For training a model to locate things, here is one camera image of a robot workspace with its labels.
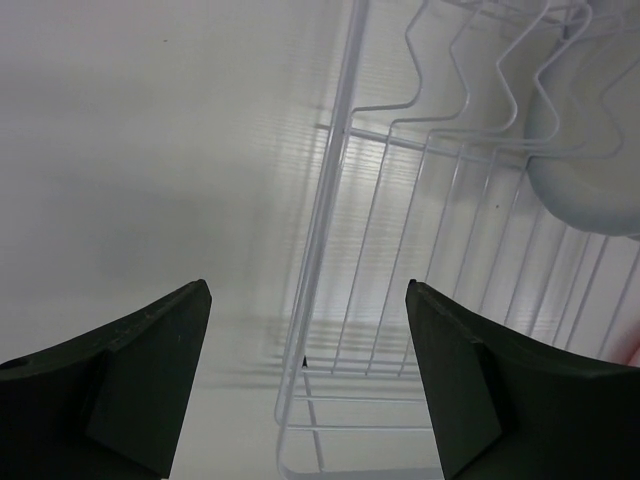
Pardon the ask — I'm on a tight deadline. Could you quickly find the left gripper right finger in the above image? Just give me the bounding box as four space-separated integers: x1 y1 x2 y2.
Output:
405 280 639 479

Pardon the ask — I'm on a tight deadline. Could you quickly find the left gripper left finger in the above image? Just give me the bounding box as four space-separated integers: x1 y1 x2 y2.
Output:
1 279 212 479

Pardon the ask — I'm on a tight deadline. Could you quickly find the clear glass plate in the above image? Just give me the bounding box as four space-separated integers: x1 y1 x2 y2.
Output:
524 1 639 240

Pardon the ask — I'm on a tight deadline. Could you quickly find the pink plate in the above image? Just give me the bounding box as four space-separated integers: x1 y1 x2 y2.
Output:
622 337 640 367

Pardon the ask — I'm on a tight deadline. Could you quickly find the white wire dish rack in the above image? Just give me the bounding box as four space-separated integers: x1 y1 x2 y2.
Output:
275 1 639 479

